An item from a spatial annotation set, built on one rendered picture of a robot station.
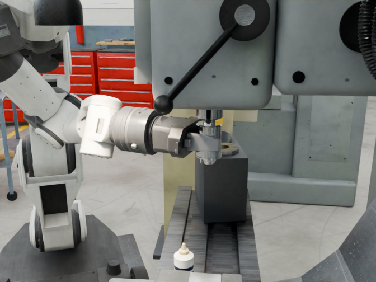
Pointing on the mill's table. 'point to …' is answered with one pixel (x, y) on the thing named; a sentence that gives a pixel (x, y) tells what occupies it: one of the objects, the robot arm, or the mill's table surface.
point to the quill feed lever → (249, 19)
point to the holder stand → (222, 185)
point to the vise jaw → (173, 276)
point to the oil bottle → (183, 259)
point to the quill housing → (166, 25)
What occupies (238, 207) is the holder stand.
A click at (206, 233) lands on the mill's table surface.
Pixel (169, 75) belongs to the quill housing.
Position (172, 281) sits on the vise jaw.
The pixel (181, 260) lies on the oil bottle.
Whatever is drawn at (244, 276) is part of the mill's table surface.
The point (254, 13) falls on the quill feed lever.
